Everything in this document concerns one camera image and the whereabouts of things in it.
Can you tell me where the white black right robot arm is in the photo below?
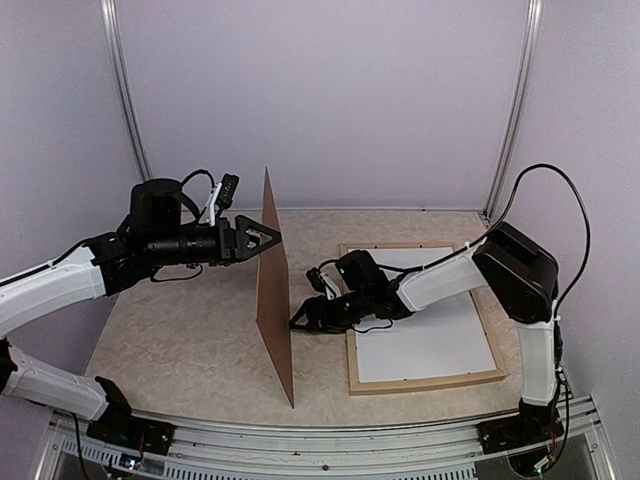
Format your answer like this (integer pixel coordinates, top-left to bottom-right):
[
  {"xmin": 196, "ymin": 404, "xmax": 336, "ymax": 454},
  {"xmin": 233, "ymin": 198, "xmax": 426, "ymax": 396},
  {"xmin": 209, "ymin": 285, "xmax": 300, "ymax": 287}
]
[{"xmin": 288, "ymin": 221, "xmax": 566, "ymax": 444}]

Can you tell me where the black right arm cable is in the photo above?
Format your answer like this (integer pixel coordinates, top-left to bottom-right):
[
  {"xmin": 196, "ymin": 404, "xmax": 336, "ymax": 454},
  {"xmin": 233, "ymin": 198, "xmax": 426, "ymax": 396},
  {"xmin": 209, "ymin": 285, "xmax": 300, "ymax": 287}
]
[{"xmin": 484, "ymin": 163, "xmax": 592, "ymax": 311}]

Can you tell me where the aluminium enclosure post right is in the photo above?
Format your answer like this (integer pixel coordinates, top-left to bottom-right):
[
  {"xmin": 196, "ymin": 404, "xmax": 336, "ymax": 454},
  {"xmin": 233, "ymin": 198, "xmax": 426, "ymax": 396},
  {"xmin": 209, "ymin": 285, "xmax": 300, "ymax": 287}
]
[{"xmin": 482, "ymin": 0, "xmax": 544, "ymax": 221}]

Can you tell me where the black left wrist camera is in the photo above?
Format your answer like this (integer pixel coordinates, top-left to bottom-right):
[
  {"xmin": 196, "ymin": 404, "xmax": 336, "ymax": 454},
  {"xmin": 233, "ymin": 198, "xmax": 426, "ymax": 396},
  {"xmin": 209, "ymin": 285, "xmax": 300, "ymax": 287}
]
[{"xmin": 202, "ymin": 173, "xmax": 240, "ymax": 226}]

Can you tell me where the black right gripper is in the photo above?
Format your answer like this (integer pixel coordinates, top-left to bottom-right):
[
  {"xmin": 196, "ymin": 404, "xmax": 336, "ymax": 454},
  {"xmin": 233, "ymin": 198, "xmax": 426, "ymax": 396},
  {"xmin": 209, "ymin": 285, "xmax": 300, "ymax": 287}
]
[{"xmin": 288, "ymin": 288, "xmax": 372, "ymax": 333}]

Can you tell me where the aluminium enclosure post left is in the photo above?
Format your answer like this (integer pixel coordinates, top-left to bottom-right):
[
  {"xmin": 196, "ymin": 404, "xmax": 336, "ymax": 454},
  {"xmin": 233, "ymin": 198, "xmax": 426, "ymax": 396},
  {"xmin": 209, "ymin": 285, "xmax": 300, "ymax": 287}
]
[{"xmin": 100, "ymin": 0, "xmax": 152, "ymax": 181}]

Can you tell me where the landscape photo white border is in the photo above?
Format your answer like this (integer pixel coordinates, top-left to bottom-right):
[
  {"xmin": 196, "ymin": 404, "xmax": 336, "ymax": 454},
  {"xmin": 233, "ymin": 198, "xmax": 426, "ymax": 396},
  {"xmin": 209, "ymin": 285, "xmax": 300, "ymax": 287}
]
[{"xmin": 347, "ymin": 246, "xmax": 499, "ymax": 385}]

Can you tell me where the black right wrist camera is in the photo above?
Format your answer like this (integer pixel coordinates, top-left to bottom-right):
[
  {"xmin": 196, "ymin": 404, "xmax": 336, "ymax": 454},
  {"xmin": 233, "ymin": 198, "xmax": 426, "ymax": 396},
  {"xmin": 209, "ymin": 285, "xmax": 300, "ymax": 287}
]
[{"xmin": 306, "ymin": 250, "xmax": 389, "ymax": 300}]

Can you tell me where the aluminium enclosure post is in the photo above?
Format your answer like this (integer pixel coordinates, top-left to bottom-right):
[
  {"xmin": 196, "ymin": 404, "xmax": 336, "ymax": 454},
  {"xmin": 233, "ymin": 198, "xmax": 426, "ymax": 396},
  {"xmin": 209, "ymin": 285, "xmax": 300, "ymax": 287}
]
[
  {"xmin": 482, "ymin": 0, "xmax": 544, "ymax": 221},
  {"xmin": 100, "ymin": 0, "xmax": 152, "ymax": 181}
]

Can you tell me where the aluminium front rail base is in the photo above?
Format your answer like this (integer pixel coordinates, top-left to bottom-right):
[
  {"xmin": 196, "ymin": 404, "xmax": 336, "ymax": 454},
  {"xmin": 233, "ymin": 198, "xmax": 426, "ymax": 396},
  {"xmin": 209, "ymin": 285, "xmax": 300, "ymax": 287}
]
[{"xmin": 33, "ymin": 397, "xmax": 621, "ymax": 479}]

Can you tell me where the brown hardboard backing panel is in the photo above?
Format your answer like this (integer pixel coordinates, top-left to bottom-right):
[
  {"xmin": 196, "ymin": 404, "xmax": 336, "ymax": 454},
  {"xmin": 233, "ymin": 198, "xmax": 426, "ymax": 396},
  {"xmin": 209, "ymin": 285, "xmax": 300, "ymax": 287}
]
[{"xmin": 254, "ymin": 166, "xmax": 296, "ymax": 410}]

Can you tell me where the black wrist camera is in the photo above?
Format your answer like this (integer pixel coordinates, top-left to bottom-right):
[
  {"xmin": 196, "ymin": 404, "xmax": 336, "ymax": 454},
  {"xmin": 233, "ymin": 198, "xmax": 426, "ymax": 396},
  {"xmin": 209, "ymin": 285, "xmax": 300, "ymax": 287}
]
[
  {"xmin": 202, "ymin": 173, "xmax": 240, "ymax": 226},
  {"xmin": 306, "ymin": 250, "xmax": 389, "ymax": 300}
]

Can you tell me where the light wooden picture frame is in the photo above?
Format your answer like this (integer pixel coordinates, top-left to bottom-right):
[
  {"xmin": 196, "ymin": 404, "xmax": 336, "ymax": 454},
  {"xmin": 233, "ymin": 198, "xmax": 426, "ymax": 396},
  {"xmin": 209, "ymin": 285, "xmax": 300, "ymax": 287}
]
[{"xmin": 338, "ymin": 242, "xmax": 507, "ymax": 398}]

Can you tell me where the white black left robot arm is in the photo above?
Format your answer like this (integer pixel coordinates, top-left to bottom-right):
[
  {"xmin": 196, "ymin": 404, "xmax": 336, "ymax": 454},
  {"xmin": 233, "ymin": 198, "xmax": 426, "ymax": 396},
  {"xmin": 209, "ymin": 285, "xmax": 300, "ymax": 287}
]
[{"xmin": 1, "ymin": 174, "xmax": 281, "ymax": 445}]

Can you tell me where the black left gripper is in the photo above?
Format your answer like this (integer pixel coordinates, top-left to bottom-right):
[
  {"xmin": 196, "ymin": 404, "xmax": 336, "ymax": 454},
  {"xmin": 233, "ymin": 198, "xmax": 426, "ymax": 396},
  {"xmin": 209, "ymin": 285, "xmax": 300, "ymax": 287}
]
[{"xmin": 147, "ymin": 214, "xmax": 281, "ymax": 266}]

